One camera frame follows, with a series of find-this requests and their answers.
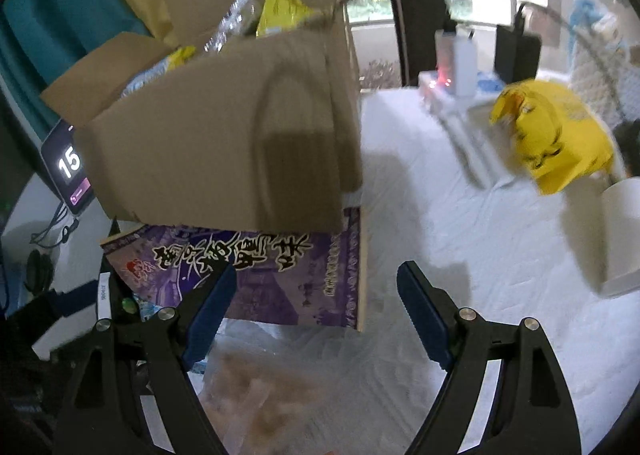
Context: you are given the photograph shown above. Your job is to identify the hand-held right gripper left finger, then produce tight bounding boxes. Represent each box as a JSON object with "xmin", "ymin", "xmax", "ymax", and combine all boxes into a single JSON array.
[{"xmin": 55, "ymin": 262, "xmax": 238, "ymax": 455}]

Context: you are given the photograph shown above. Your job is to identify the cardboard box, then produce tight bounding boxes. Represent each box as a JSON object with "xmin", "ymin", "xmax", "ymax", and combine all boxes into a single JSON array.
[{"xmin": 40, "ymin": 0, "xmax": 493, "ymax": 236}]

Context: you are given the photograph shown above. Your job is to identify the white bottle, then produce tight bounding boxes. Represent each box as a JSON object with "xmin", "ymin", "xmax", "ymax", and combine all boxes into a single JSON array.
[{"xmin": 435, "ymin": 28, "xmax": 478, "ymax": 97}]

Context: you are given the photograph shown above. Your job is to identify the clear packet of brown snacks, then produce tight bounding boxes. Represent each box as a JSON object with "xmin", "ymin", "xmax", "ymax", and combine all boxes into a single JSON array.
[{"xmin": 197, "ymin": 320, "xmax": 341, "ymax": 455}]

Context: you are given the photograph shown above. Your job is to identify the black power adapter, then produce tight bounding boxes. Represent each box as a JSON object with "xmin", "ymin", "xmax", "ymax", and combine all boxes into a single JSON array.
[{"xmin": 495, "ymin": 2, "xmax": 543, "ymax": 86}]

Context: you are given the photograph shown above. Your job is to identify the tablet with clock display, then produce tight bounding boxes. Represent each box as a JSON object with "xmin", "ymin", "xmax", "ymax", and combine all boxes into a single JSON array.
[{"xmin": 40, "ymin": 119, "xmax": 96, "ymax": 215}]

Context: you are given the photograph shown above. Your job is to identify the white paper roll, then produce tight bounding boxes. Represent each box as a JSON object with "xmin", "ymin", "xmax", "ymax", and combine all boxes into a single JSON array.
[{"xmin": 597, "ymin": 178, "xmax": 640, "ymax": 298}]

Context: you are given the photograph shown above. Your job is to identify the teal curtain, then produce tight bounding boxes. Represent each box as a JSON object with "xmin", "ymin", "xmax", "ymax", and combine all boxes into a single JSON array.
[{"xmin": 0, "ymin": 0, "xmax": 151, "ymax": 136}]

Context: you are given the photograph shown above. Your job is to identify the black headphones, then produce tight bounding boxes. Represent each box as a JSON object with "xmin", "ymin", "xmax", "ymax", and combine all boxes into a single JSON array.
[{"xmin": 25, "ymin": 250, "xmax": 56, "ymax": 296}]

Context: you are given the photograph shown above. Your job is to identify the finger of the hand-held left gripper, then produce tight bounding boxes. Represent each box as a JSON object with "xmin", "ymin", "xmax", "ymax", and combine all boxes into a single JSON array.
[{"xmin": 47, "ymin": 280, "xmax": 101, "ymax": 321}]

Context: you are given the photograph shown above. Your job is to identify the black cable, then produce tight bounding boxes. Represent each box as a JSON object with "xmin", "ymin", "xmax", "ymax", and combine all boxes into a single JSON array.
[{"xmin": 30, "ymin": 205, "xmax": 81, "ymax": 248}]

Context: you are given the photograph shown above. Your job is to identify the yellow chip bag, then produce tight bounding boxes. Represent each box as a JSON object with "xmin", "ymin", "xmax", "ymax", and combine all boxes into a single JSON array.
[{"xmin": 256, "ymin": 0, "xmax": 326, "ymax": 38}]

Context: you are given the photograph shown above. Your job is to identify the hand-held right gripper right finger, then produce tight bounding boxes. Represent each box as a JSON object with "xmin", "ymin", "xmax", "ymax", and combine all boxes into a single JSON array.
[{"xmin": 397, "ymin": 260, "xmax": 583, "ymax": 455}]

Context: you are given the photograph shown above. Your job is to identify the light blue snack packet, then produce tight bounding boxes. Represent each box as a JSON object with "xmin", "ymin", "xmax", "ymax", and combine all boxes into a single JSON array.
[{"xmin": 120, "ymin": 58, "xmax": 173, "ymax": 98}]

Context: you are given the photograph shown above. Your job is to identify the yellow plastic bag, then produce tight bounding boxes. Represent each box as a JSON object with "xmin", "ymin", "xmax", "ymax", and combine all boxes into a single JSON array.
[{"xmin": 489, "ymin": 80, "xmax": 616, "ymax": 196}]

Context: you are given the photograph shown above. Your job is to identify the small yellow packet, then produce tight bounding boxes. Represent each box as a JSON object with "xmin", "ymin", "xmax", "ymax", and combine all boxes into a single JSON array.
[{"xmin": 160, "ymin": 45, "xmax": 197, "ymax": 73}]

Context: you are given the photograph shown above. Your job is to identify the white mesh basket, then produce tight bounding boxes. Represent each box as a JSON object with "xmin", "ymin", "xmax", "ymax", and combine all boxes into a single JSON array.
[{"xmin": 570, "ymin": 25, "xmax": 640, "ymax": 128}]

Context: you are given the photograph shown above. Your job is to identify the purple snack packet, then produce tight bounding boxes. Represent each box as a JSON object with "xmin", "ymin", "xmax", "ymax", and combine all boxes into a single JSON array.
[{"xmin": 100, "ymin": 205, "xmax": 368, "ymax": 331}]

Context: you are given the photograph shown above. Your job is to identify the clear crinkled plastic packet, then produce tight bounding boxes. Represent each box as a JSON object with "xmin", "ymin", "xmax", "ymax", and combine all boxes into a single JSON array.
[{"xmin": 202, "ymin": 0, "xmax": 263, "ymax": 53}]

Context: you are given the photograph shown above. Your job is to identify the white power strip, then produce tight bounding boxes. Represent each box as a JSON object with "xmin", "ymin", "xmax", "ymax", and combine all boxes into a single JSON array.
[{"xmin": 419, "ymin": 70, "xmax": 521, "ymax": 188}]

